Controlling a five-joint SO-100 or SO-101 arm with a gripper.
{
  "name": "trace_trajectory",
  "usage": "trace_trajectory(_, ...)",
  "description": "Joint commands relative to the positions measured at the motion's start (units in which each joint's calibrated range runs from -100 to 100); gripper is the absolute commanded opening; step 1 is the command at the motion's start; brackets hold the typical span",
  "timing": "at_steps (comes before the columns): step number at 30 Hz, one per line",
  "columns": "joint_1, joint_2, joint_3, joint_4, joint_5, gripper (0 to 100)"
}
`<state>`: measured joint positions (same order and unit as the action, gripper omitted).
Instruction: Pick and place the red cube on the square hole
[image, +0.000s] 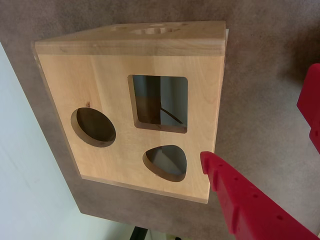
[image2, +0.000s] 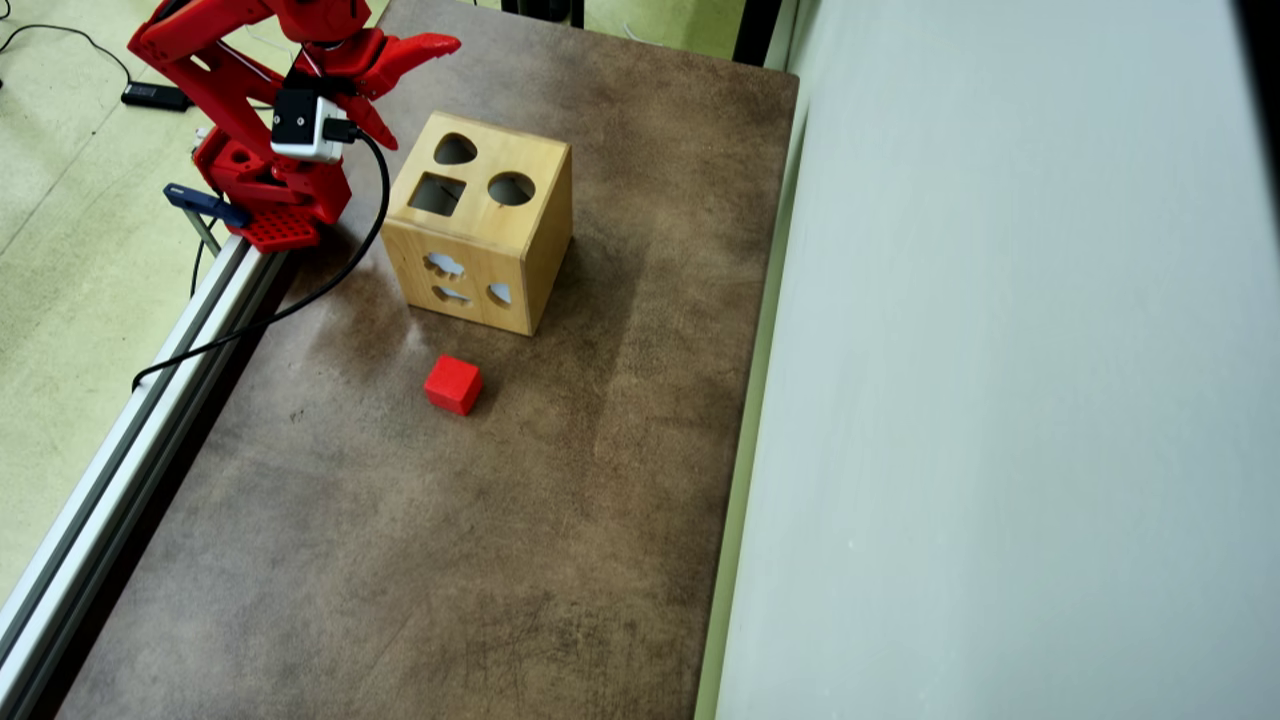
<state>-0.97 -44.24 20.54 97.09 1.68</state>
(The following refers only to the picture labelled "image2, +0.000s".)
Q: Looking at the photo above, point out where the black power adapter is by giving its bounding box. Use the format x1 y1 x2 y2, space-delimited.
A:
121 82 194 112

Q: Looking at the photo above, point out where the black camera cable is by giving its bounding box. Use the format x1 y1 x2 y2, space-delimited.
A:
132 120 391 393

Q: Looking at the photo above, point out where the black vertical post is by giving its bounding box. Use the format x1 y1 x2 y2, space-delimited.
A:
733 0 783 68

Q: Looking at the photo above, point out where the red robot arm base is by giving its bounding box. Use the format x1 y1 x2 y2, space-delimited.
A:
192 125 353 253

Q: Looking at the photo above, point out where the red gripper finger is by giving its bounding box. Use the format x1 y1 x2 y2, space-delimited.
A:
355 33 462 99
345 95 399 151

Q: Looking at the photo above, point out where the thin black floor cable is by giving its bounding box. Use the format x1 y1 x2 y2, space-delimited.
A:
0 22 134 91

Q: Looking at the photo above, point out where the wooden shape sorter box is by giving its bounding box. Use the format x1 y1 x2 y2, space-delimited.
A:
380 110 574 338

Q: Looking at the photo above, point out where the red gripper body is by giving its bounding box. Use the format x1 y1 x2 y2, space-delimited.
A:
270 0 389 99

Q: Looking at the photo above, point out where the aluminium profile rail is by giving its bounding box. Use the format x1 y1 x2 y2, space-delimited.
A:
0 232 291 720

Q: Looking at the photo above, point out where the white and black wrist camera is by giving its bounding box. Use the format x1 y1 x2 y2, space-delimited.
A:
270 88 348 164

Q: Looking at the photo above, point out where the blue clamp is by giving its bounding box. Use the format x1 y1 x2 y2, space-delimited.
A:
163 183 251 256

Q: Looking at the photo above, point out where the red cube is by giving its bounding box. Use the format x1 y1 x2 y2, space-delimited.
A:
423 354 484 417

